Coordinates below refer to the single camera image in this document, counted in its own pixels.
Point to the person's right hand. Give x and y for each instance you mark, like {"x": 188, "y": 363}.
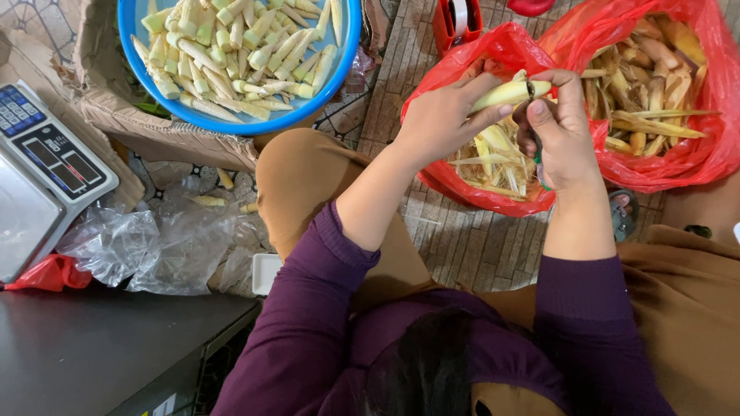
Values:
{"x": 563, "y": 147}

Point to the person's left hand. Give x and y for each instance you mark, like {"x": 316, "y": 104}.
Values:
{"x": 435, "y": 124}

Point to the unpeeled baby corn ear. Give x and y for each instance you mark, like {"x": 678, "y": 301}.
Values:
{"x": 509, "y": 93}

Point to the grey sandal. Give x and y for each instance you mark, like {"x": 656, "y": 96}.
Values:
{"x": 623, "y": 214}

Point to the heap of corn husks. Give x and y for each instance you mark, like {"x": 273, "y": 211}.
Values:
{"x": 641, "y": 92}

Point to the red tape dispenser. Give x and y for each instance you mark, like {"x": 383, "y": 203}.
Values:
{"x": 456, "y": 20}

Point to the blue plastic basin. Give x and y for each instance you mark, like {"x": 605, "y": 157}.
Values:
{"x": 347, "y": 63}

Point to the person's brown trousers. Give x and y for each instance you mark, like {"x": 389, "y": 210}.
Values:
{"x": 324, "y": 190}

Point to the red plastic object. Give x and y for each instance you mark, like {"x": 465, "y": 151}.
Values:
{"x": 530, "y": 6}

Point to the loose baby corn piece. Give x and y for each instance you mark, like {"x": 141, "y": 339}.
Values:
{"x": 249, "y": 207}
{"x": 225, "y": 178}
{"x": 209, "y": 201}

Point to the pile of peeled baby corn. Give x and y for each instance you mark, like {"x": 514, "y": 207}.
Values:
{"x": 237, "y": 55}

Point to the person's purple sweater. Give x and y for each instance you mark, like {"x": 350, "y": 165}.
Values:
{"x": 404, "y": 346}

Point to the white foam tray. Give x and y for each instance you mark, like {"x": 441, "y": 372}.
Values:
{"x": 265, "y": 273}

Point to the clear plastic bags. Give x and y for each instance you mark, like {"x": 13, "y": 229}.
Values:
{"x": 167, "y": 242}

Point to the brown cardboard box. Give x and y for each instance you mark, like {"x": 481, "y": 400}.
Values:
{"x": 110, "y": 110}

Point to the digital weighing scale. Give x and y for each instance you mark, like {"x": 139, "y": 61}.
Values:
{"x": 43, "y": 173}

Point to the dark metal table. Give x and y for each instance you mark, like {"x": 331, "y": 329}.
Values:
{"x": 110, "y": 352}

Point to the small red plastic bag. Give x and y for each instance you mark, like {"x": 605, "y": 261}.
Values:
{"x": 49, "y": 273}

